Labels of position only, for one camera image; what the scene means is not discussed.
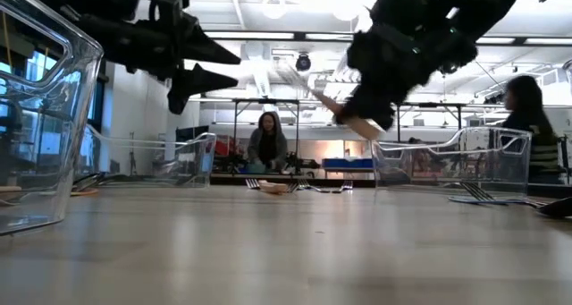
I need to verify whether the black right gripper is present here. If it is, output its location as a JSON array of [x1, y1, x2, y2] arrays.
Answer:
[[335, 0, 479, 131]]

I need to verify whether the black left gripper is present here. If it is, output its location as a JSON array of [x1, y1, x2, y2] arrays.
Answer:
[[78, 0, 242, 116]]

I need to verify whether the black fork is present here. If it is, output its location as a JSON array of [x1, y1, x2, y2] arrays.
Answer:
[[298, 178, 334, 194], [459, 182, 544, 208], [330, 179, 355, 194]]

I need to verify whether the blue crate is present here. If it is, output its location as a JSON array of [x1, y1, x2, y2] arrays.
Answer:
[[321, 157, 374, 170]]

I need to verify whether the long ceiling light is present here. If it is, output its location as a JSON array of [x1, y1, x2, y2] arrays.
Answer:
[[204, 30, 296, 41], [474, 36, 572, 46]]

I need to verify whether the black ceiling spotlight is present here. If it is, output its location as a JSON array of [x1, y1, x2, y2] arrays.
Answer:
[[294, 52, 313, 72]]

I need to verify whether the clear plastic bin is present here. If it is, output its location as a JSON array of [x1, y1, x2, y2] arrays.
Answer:
[[82, 124, 219, 190], [369, 125, 534, 204], [0, 0, 105, 237]]

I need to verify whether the person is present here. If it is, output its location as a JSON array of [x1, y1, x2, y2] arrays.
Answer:
[[499, 74, 568, 185], [247, 111, 290, 172]]

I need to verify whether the black background rig frame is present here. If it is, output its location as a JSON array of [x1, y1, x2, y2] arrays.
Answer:
[[231, 97, 301, 174]]

